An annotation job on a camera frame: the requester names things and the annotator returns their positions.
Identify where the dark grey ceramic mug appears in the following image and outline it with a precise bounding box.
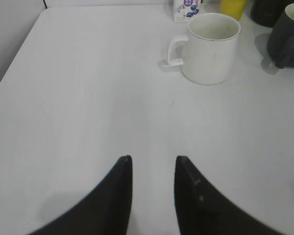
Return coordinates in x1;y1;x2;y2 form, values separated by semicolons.
267;3;294;69

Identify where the black ceramic mug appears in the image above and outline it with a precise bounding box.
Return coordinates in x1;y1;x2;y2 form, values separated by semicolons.
250;0;294;28

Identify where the white blueberry yogurt carton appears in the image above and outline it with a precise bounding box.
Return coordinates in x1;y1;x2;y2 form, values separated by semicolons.
173;0;202;23

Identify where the yellow paper cup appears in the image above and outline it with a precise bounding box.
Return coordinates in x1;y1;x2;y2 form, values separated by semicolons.
220;0;247;21

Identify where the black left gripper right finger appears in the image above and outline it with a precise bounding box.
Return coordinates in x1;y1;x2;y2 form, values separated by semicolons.
174;156;279;235

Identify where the white ceramic mug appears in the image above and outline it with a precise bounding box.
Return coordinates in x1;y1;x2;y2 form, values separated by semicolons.
166;13;241;85

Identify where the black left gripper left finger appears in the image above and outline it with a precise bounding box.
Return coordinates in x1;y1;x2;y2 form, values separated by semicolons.
34;155;133;235

